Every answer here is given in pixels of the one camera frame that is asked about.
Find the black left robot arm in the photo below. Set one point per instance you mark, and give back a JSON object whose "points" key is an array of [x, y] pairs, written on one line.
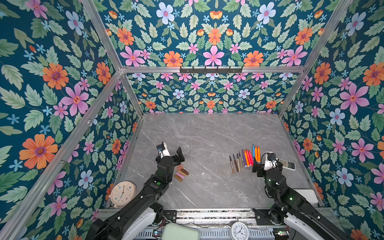
{"points": [[144, 209]]}

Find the purple marker pen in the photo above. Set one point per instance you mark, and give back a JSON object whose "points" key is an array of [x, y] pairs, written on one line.
{"points": [[244, 158]]}

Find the mustard brown pen cap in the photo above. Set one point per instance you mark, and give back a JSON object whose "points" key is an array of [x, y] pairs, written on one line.
{"points": [[178, 178]]}

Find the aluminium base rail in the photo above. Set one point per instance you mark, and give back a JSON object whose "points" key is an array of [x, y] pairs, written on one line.
{"points": [[218, 216]]}

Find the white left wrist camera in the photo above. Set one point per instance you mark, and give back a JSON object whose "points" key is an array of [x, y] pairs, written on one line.
{"points": [[163, 150]]}

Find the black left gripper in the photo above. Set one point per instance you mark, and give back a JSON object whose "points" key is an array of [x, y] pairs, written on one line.
{"points": [[180, 153]]}

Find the beige round alarm clock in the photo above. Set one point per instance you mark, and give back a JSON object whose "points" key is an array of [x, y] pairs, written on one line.
{"points": [[122, 194]]}

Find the white analog clock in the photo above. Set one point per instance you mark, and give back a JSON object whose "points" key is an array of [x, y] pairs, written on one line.
{"points": [[239, 231]]}

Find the yellow orange marker pen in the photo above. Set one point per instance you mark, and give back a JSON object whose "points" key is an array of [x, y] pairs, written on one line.
{"points": [[259, 155]]}

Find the white flat box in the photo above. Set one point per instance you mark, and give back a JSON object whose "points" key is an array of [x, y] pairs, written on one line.
{"points": [[309, 195]]}

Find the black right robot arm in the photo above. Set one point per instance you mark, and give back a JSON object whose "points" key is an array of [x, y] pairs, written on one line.
{"points": [[292, 209]]}

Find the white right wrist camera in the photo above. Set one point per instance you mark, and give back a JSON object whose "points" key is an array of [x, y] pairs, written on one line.
{"points": [[270, 161]]}

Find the black hook rail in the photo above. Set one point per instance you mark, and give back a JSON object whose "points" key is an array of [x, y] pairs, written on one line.
{"points": [[210, 70]]}

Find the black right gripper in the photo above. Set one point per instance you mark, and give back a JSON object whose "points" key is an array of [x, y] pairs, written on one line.
{"points": [[260, 170]]}

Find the white remote control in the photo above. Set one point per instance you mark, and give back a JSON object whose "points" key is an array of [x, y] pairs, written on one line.
{"points": [[287, 164]]}

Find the dark brown marker pen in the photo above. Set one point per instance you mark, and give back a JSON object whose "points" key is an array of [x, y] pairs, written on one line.
{"points": [[232, 165]]}

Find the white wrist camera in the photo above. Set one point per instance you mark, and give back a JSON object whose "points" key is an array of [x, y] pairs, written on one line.
{"points": [[270, 161], [163, 150]]}

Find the pale green box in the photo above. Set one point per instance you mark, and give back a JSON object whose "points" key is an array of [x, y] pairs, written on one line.
{"points": [[179, 232]]}

